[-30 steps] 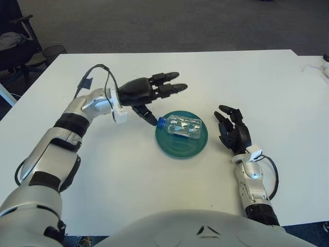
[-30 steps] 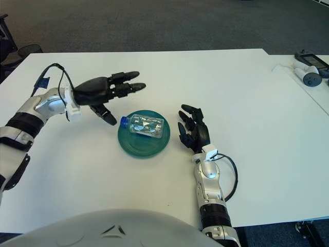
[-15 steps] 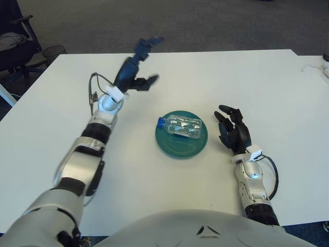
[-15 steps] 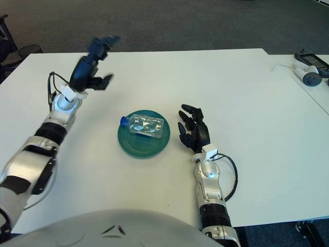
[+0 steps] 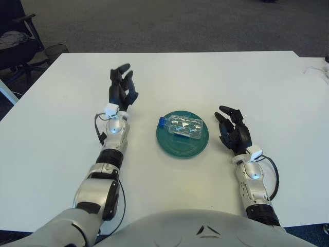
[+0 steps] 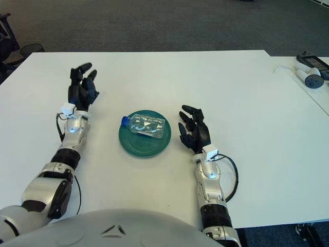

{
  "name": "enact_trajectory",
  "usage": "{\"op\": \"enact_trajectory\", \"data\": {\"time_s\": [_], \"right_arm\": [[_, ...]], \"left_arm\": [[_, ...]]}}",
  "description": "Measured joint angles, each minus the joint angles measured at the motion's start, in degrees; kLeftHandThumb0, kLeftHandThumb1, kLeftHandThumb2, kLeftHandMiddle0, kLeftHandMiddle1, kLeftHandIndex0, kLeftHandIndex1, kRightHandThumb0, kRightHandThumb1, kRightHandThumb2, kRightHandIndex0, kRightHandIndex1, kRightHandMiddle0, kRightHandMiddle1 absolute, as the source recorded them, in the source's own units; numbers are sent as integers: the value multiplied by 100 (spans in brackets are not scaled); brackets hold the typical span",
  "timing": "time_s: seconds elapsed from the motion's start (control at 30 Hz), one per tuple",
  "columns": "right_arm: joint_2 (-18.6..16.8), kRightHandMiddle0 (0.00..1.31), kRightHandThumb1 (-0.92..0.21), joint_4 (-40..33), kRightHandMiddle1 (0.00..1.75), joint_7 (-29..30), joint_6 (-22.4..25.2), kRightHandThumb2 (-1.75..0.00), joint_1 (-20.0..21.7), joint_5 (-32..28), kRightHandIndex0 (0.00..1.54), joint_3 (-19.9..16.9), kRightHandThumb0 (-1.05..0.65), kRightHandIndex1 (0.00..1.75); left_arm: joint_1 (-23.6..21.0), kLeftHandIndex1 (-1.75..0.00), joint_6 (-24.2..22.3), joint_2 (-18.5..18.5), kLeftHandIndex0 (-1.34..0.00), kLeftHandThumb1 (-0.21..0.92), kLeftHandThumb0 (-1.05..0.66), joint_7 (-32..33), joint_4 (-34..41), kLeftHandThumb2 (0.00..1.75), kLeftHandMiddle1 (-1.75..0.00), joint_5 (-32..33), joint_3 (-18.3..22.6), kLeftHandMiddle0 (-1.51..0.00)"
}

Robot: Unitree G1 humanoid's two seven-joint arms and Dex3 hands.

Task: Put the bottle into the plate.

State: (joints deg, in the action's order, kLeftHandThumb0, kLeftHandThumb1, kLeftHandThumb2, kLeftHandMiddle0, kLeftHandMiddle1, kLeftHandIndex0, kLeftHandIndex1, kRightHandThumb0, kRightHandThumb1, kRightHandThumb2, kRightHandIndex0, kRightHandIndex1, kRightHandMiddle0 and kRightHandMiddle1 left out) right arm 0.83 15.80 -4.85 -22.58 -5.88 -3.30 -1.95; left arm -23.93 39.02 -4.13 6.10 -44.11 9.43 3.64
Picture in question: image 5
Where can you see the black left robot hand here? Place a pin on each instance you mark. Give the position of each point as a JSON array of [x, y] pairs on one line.
[[117, 92]]

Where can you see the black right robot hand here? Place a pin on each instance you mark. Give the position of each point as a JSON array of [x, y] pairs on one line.
[[240, 133]]

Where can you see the clear bottle with blue cap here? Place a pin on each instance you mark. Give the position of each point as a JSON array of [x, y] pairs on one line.
[[185, 126]]

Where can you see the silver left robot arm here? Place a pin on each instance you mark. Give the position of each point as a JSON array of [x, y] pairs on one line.
[[113, 133]]

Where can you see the green round plate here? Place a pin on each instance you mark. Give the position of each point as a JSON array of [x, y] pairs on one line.
[[180, 149]]

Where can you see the grey robot torso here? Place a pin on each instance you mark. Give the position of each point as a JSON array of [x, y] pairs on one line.
[[205, 231]]

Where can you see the black office chair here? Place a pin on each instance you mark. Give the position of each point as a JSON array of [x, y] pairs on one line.
[[20, 54]]

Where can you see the grey cloth on chair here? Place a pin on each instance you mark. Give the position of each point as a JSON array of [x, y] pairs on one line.
[[13, 39]]

